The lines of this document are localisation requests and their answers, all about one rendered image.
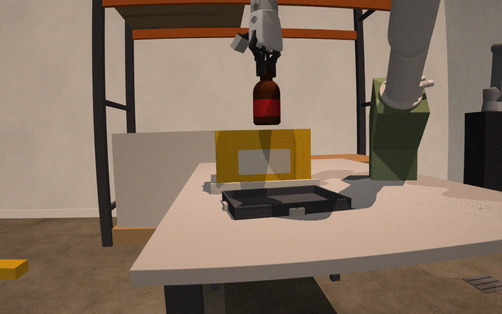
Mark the yellow divided crate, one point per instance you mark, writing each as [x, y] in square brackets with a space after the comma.
[263, 155]

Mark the brown glass bottle with red label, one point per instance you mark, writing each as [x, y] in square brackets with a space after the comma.
[266, 101]

